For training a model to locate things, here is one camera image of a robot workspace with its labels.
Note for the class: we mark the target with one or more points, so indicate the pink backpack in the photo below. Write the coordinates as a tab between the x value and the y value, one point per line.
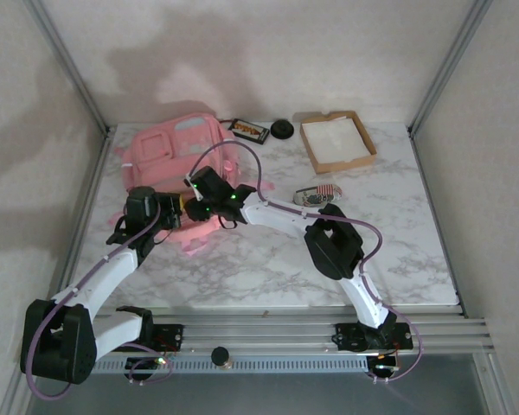
155	151

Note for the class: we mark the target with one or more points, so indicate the flag print pencil case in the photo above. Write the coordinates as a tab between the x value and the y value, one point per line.
318	195

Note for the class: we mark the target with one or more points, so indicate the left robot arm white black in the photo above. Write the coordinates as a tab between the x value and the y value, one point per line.
99	285

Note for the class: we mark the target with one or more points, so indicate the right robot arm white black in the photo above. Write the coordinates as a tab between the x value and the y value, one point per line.
281	218

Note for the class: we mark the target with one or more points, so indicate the small black snack packet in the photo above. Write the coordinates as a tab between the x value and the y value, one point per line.
248	131

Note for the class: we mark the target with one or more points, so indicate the black round cap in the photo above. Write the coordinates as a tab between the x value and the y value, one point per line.
283	129

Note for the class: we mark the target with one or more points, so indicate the brown cardboard tray box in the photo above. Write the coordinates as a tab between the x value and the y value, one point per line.
328	168

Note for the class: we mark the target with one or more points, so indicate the white paper sheet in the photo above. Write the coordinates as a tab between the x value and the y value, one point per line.
335	140

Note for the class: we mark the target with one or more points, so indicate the black round knob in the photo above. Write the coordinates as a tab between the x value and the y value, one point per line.
222	356

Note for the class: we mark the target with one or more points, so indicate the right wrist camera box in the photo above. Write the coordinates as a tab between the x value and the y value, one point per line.
188	179

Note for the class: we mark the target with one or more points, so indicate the aluminium table side rail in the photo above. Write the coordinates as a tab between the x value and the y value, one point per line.
428	186
93	181

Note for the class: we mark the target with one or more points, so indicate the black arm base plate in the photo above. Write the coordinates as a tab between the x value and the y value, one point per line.
350	337
168	337

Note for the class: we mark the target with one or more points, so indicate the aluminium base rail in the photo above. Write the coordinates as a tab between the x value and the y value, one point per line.
264	333

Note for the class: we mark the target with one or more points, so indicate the aluminium frame post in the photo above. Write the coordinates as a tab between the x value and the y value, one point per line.
69	65
452	65

